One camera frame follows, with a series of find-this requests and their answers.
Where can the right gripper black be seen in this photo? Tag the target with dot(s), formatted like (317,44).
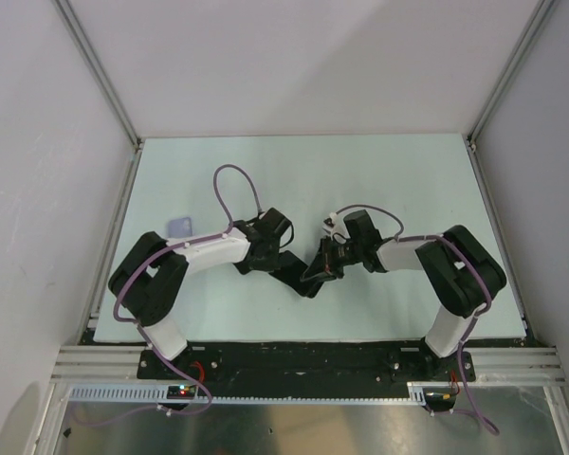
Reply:
(324,263)

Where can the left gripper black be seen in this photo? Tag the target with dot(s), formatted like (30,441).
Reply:
(268,265)

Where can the black smartphone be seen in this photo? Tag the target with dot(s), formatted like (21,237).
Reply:
(286,268)

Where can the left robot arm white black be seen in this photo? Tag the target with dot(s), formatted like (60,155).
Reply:
(148,280)

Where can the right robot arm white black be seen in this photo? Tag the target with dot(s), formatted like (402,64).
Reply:
(463,275)

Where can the lilac phone case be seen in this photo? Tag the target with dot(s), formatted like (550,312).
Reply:
(181,227)

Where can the left controller board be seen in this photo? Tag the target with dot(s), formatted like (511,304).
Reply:
(181,392)

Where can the controller board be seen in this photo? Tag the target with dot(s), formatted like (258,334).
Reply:
(439,401)
(181,392)

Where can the right controller board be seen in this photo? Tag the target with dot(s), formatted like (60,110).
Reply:
(439,401)

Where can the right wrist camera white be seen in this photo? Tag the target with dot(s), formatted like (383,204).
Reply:
(334,226)

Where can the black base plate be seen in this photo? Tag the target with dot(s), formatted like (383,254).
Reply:
(309,370)

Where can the white slotted cable duct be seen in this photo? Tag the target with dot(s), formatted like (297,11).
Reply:
(163,394)

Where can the left aluminium frame post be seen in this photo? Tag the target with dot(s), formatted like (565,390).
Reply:
(92,59)

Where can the aluminium frame post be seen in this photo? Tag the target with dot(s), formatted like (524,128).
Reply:
(92,59)
(513,64)

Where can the right aluminium frame post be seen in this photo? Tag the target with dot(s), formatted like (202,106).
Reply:
(513,64)

